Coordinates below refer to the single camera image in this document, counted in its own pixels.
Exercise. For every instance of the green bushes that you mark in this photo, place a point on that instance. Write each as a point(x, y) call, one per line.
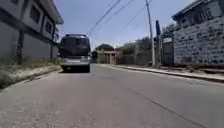
point(140, 50)

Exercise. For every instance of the grey utility pole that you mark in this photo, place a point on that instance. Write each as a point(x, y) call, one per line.
point(150, 33)

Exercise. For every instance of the grey concrete road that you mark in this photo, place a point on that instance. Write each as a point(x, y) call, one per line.
point(110, 100)

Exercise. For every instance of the rough stone walled building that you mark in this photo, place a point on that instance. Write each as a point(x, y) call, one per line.
point(200, 43)

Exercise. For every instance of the dry grass verge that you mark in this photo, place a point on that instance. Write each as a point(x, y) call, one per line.
point(20, 71)

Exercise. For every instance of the pale concrete pavement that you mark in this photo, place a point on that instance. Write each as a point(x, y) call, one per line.
point(186, 74)

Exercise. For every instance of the silver van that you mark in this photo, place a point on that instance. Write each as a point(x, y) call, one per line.
point(75, 50)

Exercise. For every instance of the grey two-storey building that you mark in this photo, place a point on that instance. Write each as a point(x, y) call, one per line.
point(33, 45)

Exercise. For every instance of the dark green tree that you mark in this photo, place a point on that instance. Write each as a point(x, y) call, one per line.
point(105, 46)

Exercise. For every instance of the metal gate with posts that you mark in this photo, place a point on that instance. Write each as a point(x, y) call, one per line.
point(167, 51)

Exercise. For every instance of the beige building with columns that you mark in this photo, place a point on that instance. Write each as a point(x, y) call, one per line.
point(106, 56)

